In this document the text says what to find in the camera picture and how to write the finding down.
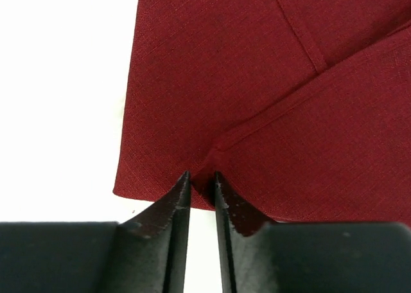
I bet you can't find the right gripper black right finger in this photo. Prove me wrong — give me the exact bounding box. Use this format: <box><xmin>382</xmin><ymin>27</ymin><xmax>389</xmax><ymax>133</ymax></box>
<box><xmin>213</xmin><ymin>173</ymin><xmax>410</xmax><ymax>292</ymax></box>

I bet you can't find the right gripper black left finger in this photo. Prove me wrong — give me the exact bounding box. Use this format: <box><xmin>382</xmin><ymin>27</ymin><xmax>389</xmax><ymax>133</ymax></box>
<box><xmin>1</xmin><ymin>172</ymin><xmax>191</xmax><ymax>292</ymax></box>

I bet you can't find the dark red cloth napkin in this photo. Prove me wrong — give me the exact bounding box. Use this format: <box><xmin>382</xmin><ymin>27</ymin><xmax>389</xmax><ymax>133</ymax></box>
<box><xmin>113</xmin><ymin>0</ymin><xmax>410</xmax><ymax>224</ymax></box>

